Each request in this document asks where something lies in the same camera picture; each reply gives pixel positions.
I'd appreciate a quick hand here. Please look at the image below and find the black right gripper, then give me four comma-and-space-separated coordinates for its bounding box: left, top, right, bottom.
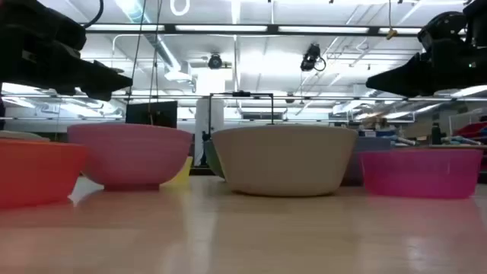
365, 36, 487, 98

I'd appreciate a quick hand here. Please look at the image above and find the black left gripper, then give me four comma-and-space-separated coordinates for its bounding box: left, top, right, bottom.
0, 0, 133, 102

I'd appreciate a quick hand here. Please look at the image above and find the pink opaque bowl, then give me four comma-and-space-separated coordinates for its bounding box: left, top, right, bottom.
67, 123, 194, 192

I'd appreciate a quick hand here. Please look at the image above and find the blue opaque bowl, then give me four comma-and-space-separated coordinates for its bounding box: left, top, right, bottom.
341, 136, 393, 187

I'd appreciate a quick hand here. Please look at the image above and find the orange plastic bowl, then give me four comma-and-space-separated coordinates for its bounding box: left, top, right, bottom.
0, 138, 90, 210

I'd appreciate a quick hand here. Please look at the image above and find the green opaque bowl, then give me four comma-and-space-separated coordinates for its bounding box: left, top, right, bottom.
202, 139, 226, 180

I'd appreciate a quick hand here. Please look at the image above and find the cream opaque bowl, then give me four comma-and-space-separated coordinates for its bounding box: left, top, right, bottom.
211, 125, 359, 198

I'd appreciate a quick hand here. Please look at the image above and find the white shelf board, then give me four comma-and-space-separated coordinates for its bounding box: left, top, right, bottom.
0, 130, 51, 143

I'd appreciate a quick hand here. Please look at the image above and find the black monitor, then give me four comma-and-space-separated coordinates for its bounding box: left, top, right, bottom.
125, 100, 179, 129

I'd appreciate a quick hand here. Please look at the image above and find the black bottle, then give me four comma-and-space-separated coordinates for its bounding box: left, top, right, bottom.
431, 122, 447, 145

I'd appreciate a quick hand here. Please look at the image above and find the blue box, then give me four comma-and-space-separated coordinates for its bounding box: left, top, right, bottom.
357, 128, 397, 139

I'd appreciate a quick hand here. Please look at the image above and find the magenta translucent bowl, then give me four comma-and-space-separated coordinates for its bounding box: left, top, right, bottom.
358, 148, 485, 200

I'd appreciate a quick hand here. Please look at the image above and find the white pillar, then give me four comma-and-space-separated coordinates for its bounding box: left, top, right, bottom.
194, 98, 226, 167

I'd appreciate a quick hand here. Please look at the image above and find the yellow translucent bowl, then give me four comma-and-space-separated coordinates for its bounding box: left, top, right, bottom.
161, 155, 194, 188

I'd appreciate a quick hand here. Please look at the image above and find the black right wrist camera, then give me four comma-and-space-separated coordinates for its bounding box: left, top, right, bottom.
416, 11, 468, 53

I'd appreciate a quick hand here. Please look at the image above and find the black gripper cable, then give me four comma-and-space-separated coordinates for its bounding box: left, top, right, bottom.
82, 0, 105, 30

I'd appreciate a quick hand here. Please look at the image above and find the black overhead camera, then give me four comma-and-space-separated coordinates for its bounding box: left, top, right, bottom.
207, 53, 224, 71
299, 43, 327, 73

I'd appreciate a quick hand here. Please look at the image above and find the black metal frame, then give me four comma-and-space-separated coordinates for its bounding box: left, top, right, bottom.
207, 91, 275, 142

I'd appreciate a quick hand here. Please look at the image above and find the black overhead rail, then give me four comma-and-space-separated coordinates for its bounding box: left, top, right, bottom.
84, 23, 424, 37

